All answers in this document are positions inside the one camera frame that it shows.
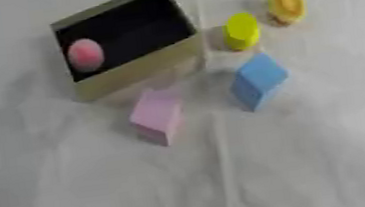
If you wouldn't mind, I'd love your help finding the tan cardboard box black inside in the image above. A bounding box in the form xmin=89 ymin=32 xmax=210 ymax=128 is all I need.
xmin=45 ymin=0 xmax=210 ymax=107

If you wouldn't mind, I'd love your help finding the pink cube block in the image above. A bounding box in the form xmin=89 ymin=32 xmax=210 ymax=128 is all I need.
xmin=125 ymin=85 xmax=190 ymax=151

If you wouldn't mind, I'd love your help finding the blue cube block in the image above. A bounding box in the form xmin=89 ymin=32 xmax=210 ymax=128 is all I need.
xmin=224 ymin=48 xmax=295 ymax=116

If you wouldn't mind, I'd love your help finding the yellow cylinder block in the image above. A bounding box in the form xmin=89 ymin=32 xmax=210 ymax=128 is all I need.
xmin=220 ymin=10 xmax=266 ymax=53

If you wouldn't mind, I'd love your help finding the pink toy peach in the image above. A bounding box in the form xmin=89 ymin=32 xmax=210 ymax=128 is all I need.
xmin=64 ymin=35 xmax=108 ymax=76

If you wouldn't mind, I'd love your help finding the yellow toy fruit half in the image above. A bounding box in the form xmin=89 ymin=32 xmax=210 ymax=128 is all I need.
xmin=264 ymin=0 xmax=310 ymax=30

